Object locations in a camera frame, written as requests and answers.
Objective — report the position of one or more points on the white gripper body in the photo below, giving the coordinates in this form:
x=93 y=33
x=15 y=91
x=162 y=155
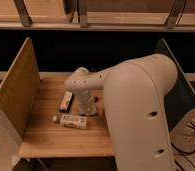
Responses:
x=87 y=101

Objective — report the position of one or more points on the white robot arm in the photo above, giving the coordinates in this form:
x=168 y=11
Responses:
x=133 y=97

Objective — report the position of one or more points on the long snack bar package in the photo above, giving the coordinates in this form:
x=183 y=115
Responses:
x=66 y=101

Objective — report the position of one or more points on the white bottle lying down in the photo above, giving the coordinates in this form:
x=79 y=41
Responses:
x=71 y=121

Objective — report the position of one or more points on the left wooden side panel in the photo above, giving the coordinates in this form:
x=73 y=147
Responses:
x=18 y=91

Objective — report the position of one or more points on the right dark side panel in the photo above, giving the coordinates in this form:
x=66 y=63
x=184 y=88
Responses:
x=181 y=99

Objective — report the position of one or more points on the wooden shelf with brackets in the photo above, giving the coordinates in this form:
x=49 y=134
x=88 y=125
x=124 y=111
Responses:
x=99 y=15

